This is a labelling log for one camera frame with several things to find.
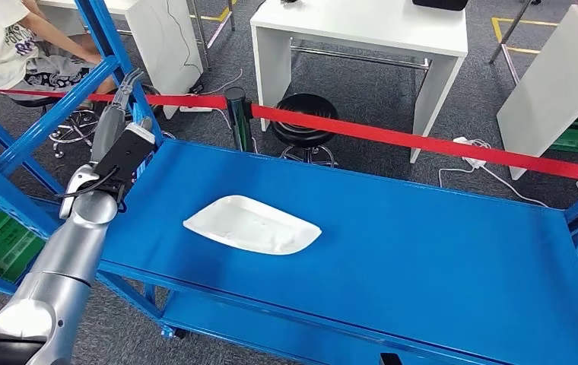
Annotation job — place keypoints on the black box device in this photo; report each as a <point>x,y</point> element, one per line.
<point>440,4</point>

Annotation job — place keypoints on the white power strip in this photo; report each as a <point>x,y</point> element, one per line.
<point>473,160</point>
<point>196,109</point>

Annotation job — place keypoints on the white table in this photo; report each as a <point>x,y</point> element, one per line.
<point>158,45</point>
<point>359,25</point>
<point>556,85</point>

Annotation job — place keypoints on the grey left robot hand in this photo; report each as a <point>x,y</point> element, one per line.
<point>107,133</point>

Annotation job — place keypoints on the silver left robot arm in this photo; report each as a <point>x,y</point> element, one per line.
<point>72,247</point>

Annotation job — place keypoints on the black barrier post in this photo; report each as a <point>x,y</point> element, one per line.
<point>238,121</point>

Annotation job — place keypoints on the white plastic part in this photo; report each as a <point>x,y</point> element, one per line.
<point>248,226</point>

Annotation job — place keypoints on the black round stool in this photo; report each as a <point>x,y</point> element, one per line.
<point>32,102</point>
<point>152,95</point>
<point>304,121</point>

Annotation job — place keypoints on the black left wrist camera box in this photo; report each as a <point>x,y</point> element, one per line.
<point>122,156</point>

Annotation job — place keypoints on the grey metal leg frame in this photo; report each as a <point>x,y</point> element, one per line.
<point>509,31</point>
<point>199,35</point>

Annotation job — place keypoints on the red barrier belt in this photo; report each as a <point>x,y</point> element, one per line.
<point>188,100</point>
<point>420,143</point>

